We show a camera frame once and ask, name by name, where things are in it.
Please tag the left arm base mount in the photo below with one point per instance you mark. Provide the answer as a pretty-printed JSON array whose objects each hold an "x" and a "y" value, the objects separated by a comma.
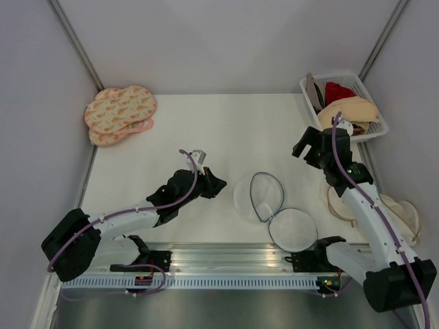
[{"x": 154, "y": 261}]

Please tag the cream laundry bag right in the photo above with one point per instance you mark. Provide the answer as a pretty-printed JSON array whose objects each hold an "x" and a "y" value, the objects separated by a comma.
[{"x": 405, "y": 216}]

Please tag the aluminium mounting rail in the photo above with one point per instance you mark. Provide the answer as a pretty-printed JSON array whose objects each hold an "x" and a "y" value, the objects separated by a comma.
[{"x": 233, "y": 258}]

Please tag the right aluminium frame post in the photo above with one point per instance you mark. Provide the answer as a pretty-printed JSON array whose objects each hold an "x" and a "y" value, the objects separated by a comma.
[{"x": 390, "y": 25}]

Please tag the left aluminium frame post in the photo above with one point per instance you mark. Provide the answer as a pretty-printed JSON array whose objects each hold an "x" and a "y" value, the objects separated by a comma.
[{"x": 72, "y": 37}]

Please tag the floral laundry bag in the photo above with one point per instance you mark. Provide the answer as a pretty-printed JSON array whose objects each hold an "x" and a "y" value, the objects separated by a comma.
[
  {"x": 115, "y": 108},
  {"x": 105, "y": 140}
]

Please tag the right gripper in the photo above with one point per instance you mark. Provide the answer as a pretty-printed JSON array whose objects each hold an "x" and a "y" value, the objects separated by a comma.
[{"x": 312, "y": 136}]

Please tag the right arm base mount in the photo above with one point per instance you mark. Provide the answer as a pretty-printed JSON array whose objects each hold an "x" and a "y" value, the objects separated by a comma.
[{"x": 307, "y": 262}]

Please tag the aluminium frame post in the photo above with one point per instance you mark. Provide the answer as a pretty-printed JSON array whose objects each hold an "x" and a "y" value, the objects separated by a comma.
[
  {"x": 72, "y": 37},
  {"x": 390, "y": 25}
]

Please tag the beige grey bra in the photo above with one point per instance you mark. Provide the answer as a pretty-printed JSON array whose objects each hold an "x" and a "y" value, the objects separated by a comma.
[{"x": 315, "y": 91}]

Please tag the floral laundry bag bottom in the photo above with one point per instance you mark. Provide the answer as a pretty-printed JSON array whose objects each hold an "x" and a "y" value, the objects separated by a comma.
[{"x": 105, "y": 140}]

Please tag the floral laundry bag top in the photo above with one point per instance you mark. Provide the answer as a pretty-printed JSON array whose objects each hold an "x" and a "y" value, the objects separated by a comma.
[{"x": 115, "y": 108}]

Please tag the white mesh laundry bag blue zipper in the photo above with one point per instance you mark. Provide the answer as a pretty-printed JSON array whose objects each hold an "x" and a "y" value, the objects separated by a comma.
[{"x": 259, "y": 198}]

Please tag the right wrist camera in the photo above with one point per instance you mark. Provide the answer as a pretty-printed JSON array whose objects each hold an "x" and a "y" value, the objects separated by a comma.
[{"x": 344, "y": 125}]

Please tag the red bra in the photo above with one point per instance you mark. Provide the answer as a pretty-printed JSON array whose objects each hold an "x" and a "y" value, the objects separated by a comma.
[{"x": 334, "y": 92}]

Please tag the white plastic basket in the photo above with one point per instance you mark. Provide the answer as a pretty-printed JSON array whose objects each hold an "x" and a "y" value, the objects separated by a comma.
[{"x": 354, "y": 83}]

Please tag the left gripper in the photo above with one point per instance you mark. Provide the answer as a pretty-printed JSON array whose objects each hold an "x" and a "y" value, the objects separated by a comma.
[{"x": 213, "y": 184}]

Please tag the white slotted cable duct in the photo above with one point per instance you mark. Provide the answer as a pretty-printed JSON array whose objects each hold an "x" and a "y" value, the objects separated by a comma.
[{"x": 195, "y": 282}]

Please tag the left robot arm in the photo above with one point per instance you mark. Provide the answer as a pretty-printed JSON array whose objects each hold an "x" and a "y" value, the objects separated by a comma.
[{"x": 72, "y": 246}]

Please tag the black bra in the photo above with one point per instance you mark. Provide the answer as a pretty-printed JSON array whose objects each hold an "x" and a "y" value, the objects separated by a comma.
[{"x": 318, "y": 108}]

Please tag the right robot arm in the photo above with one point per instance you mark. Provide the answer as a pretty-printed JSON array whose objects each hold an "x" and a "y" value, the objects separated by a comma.
[{"x": 395, "y": 277}]

